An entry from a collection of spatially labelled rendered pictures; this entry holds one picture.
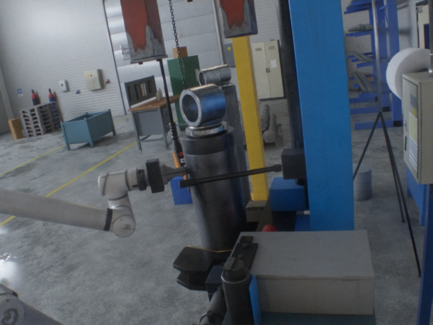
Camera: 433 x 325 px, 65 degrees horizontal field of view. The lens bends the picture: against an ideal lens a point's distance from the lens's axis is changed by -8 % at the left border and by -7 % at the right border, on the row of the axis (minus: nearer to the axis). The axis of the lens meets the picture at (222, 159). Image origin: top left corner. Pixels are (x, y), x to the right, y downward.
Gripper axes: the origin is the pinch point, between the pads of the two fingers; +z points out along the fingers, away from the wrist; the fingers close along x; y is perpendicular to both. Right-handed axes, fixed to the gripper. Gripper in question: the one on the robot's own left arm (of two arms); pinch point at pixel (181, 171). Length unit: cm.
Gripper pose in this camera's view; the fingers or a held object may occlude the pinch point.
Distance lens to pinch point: 146.9
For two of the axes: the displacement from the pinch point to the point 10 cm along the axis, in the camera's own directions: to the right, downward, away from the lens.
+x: 1.5, 9.4, 2.9
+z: 9.8, -1.7, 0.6
